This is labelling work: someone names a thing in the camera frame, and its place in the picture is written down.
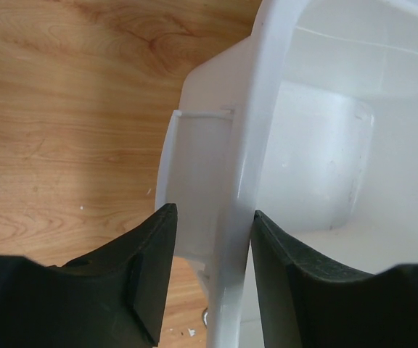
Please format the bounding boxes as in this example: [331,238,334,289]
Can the white plastic bin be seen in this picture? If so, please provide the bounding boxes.
[155,1,418,347]

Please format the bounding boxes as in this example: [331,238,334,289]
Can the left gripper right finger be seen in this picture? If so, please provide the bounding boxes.
[253,211,418,347]

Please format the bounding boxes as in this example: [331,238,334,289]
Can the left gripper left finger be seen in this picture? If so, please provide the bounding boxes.
[0,204,178,347]

